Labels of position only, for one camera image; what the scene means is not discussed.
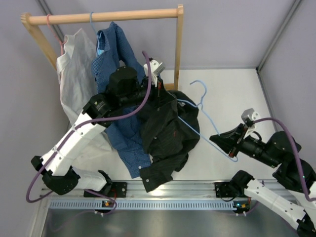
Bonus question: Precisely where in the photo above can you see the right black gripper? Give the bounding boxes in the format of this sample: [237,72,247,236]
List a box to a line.
[210,123,279,168]

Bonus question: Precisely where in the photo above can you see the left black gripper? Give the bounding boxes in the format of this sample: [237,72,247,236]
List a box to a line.
[120,74,175,111]

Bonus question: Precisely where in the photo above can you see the black pinstriped shirt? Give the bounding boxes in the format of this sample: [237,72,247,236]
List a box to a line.
[137,90,200,192]

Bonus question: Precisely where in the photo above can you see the light blue hanger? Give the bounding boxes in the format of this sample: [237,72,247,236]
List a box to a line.
[177,80,238,162]

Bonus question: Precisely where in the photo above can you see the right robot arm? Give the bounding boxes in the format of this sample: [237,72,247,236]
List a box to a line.
[209,123,316,237]

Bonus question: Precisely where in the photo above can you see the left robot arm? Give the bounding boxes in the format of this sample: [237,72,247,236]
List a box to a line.
[31,62,165,197]

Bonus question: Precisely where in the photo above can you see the blue checked shirt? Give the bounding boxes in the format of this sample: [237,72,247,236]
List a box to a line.
[91,22,151,178]

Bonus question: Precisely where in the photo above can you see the blue hanger holding shirt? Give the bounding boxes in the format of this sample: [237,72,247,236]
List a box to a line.
[89,11,104,57]

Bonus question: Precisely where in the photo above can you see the white shirt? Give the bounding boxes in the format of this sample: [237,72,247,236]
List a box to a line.
[56,28,114,171]

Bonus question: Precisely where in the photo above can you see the wooden clothes rack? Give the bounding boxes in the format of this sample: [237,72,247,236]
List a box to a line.
[20,4,184,89]

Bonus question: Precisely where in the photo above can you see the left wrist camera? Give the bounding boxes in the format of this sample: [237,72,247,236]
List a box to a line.
[149,58,165,87]

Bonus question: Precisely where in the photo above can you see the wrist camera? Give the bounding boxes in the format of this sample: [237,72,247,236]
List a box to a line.
[149,58,165,87]
[241,108,261,137]

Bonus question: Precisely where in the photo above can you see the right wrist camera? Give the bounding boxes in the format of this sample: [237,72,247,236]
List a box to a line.
[241,108,261,137]

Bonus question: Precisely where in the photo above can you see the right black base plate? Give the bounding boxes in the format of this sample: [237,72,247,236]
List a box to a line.
[214,181,246,201]

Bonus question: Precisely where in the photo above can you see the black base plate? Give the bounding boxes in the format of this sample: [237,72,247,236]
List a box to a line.
[214,181,246,201]
[83,181,127,198]

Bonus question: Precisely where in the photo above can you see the aluminium mounting rail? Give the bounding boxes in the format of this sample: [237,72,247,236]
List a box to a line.
[51,180,295,200]

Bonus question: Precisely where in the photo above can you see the white slotted cable duct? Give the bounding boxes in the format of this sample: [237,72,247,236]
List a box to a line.
[49,199,246,211]

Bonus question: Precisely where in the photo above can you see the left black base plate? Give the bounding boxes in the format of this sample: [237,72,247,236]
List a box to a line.
[83,181,127,198]

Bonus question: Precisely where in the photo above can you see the pink wire hanger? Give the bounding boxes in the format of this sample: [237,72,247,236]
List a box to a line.
[46,13,66,55]

